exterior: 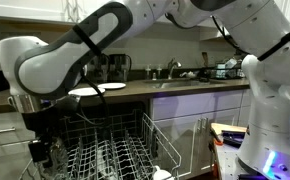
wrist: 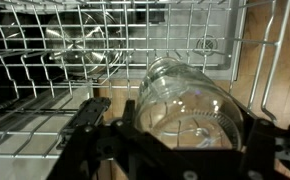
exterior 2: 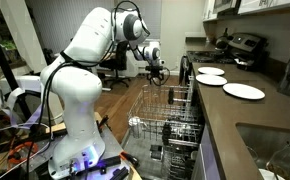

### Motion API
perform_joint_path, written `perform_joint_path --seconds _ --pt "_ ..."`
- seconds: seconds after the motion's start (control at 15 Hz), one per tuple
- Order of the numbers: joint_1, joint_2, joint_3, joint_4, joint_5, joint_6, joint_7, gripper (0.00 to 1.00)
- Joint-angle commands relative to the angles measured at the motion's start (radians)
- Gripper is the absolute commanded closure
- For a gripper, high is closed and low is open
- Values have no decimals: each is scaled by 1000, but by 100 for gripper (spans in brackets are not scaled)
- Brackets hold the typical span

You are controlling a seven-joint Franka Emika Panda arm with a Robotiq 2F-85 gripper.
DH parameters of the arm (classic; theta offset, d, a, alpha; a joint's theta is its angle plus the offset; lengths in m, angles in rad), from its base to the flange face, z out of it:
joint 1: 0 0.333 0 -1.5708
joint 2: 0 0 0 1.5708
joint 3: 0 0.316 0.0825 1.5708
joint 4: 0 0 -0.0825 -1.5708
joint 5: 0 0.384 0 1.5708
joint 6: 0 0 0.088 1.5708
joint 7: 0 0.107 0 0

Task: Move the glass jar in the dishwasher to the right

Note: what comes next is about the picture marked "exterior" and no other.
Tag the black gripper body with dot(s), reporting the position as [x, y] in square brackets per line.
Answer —
[40, 126]

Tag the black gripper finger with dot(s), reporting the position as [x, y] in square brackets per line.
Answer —
[40, 153]

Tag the clear glass jar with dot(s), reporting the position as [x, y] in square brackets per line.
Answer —
[60, 156]

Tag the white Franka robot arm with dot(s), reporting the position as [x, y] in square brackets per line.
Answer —
[51, 66]

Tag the dishwasher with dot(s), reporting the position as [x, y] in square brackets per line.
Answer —
[125, 108]

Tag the white drawer unit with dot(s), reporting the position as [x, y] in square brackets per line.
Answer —
[5, 156]

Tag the large white plate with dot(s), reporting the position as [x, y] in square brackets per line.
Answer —
[91, 91]

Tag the small white plate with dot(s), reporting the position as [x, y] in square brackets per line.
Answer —
[113, 86]

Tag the wide white upper cabinet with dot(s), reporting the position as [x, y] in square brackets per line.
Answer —
[18, 8]

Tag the small clear soap bottle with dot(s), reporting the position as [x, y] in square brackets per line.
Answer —
[159, 72]
[148, 72]

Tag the white rounded dish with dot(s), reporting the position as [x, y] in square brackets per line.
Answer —
[161, 174]

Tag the steel kitchen sink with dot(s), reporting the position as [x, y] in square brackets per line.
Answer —
[175, 83]

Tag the chrome kitchen faucet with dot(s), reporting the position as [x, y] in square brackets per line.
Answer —
[171, 66]

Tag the white under-sink cabinet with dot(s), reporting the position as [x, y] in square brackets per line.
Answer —
[191, 106]

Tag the wooden board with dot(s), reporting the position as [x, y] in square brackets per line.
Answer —
[228, 127]

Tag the grey robot table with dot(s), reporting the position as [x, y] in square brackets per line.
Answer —
[228, 163]

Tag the black dish drying rack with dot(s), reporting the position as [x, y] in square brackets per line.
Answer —
[226, 70]

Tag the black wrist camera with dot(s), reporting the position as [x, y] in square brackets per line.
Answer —
[68, 104]

